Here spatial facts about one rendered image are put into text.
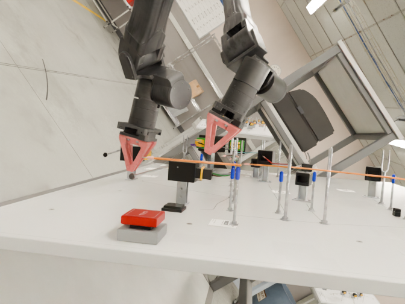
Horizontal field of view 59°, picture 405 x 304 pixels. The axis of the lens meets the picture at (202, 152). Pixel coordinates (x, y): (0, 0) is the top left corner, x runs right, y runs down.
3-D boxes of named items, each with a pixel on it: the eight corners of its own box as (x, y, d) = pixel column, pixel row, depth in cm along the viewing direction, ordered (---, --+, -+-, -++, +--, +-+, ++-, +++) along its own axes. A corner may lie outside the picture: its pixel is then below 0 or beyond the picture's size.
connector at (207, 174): (190, 175, 76) (191, 166, 76) (213, 178, 76) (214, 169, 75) (188, 177, 73) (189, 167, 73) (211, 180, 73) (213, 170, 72)
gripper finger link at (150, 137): (149, 174, 79) (159, 132, 78) (137, 177, 72) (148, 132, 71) (121, 165, 80) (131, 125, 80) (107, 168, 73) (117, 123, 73)
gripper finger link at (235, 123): (226, 158, 78) (247, 120, 77) (222, 161, 71) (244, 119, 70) (199, 143, 79) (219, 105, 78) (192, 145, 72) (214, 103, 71)
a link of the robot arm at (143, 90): (155, 75, 79) (134, 67, 75) (176, 78, 75) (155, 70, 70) (148, 105, 80) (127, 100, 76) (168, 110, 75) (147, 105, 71)
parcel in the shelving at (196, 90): (183, 85, 756) (194, 78, 752) (185, 86, 797) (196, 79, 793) (191, 99, 759) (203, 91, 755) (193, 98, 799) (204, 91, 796)
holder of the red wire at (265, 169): (276, 179, 133) (278, 150, 132) (270, 183, 120) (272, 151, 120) (263, 178, 134) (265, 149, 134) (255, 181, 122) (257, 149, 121)
